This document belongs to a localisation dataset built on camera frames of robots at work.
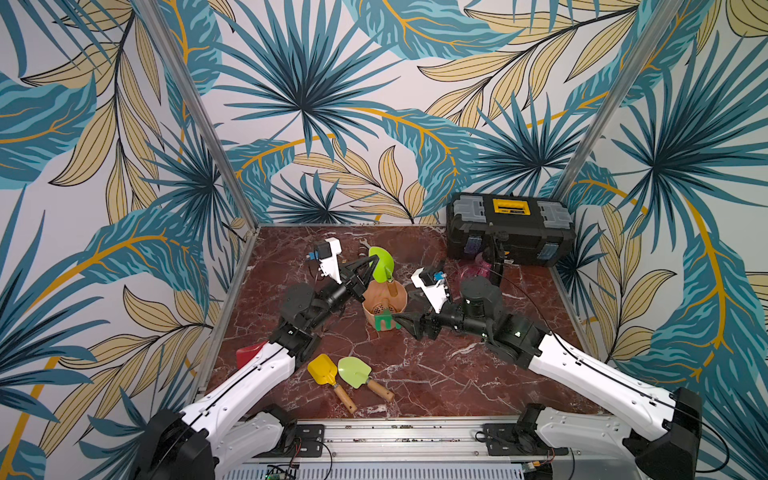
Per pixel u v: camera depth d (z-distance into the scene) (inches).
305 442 28.5
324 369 32.8
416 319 23.0
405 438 29.5
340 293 23.9
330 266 23.4
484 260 34.3
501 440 28.3
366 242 44.7
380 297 38.1
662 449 15.9
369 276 25.8
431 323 23.1
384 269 27.1
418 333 23.7
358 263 24.9
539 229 37.9
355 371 33.1
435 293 23.0
